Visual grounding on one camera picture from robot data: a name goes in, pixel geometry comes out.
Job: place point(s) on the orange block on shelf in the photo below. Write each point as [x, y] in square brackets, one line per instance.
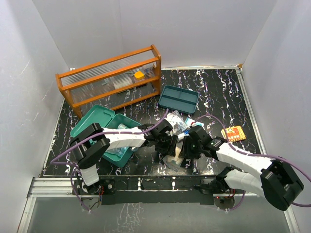
[139, 75]

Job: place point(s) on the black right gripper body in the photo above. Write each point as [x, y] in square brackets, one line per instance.
[197, 146]

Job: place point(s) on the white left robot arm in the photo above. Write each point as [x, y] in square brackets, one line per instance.
[94, 141]

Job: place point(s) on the teal medicine kit box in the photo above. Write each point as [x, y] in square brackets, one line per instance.
[107, 118]

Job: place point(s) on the blue cotton swab packet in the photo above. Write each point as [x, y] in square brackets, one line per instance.
[117, 151]

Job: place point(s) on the clear bag cotton balls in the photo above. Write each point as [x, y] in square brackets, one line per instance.
[172, 156]

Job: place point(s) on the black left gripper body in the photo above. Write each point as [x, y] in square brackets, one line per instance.
[166, 138]

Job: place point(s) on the blue white bandage packet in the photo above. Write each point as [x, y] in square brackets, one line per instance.
[191, 122]

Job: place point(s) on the orange wooden shelf rack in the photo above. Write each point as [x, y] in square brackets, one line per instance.
[101, 80]

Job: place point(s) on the white green-labelled bottle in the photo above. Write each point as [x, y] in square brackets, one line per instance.
[122, 126]

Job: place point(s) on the dark teal divider tray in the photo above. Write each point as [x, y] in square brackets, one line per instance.
[180, 99]

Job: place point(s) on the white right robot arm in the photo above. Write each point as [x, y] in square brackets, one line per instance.
[273, 179]

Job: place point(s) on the clear bag of gauze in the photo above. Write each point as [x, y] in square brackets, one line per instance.
[176, 121]

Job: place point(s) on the white blue ointment tube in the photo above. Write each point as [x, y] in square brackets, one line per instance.
[182, 135]

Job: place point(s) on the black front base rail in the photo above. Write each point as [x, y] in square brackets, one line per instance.
[112, 190]

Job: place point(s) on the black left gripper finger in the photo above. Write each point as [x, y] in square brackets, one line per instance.
[163, 148]
[172, 145]

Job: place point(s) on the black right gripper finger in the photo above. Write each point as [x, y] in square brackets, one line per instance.
[186, 149]
[194, 155]

